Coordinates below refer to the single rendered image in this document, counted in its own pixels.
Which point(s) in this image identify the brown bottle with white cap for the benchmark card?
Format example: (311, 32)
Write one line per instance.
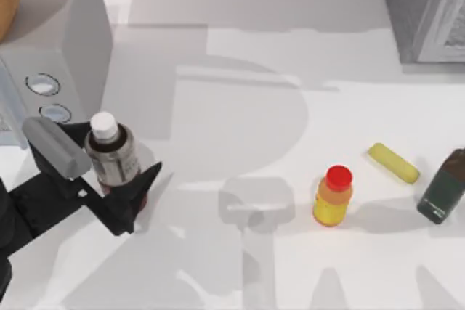
(112, 157)

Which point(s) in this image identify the round microwave knob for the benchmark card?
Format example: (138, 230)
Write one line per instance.
(43, 84)
(55, 112)

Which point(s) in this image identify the pale microwave oven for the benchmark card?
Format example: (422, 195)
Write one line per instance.
(80, 34)

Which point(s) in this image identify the yellow bottle with red cap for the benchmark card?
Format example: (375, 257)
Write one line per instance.
(332, 201)

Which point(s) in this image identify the yellow bread stick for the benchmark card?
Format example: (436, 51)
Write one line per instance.
(394, 163)

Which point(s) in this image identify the dark green bottle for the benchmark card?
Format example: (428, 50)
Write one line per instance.
(443, 190)

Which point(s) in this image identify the grey cabinet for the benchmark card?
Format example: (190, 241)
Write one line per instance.
(403, 16)

